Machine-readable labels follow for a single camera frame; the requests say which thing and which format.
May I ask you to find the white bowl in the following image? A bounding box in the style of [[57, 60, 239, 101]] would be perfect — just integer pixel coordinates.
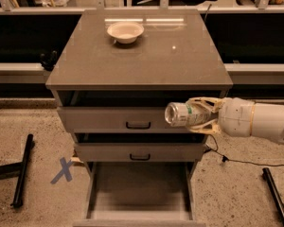
[[107, 21, 144, 44]]

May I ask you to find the grey drawer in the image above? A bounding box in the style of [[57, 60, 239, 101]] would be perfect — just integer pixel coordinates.
[[74, 133, 205, 162], [56, 90, 223, 134], [73, 162, 206, 227]]

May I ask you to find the black stand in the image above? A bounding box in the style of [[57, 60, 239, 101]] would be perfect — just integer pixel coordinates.
[[0, 134, 35, 209], [262, 167, 284, 227]]

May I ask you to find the top grey drawer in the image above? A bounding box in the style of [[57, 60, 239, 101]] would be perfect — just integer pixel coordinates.
[[56, 90, 223, 134]]

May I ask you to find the black cable on floor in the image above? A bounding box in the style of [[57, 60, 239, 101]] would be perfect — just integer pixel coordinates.
[[204, 133, 284, 168]]

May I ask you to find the grey drawer cabinet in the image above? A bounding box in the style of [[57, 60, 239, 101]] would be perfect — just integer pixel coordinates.
[[45, 9, 234, 227]]

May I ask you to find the black stand left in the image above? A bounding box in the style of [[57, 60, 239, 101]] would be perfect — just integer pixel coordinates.
[[0, 134, 35, 209]]

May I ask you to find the black clamp on rail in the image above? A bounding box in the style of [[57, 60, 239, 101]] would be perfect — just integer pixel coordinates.
[[40, 50, 58, 71]]

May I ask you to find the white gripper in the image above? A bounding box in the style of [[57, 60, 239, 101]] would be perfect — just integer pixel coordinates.
[[186, 97, 255, 137]]

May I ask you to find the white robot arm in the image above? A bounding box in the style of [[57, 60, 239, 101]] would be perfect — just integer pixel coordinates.
[[186, 97, 284, 145]]

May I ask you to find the black stand right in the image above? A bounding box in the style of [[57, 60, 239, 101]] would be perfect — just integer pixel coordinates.
[[262, 167, 284, 227]]

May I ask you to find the middle grey drawer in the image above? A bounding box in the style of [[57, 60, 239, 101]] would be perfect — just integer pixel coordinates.
[[74, 133, 205, 162]]

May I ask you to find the silver green 7up can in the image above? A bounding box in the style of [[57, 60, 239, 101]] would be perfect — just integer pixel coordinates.
[[165, 102, 210, 127]]

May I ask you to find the blue tape cross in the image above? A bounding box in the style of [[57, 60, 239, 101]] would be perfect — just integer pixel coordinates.
[[50, 157, 73, 184]]

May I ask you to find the bottom grey drawer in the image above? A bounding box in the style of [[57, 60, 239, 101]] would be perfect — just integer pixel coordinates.
[[73, 162, 206, 227]]

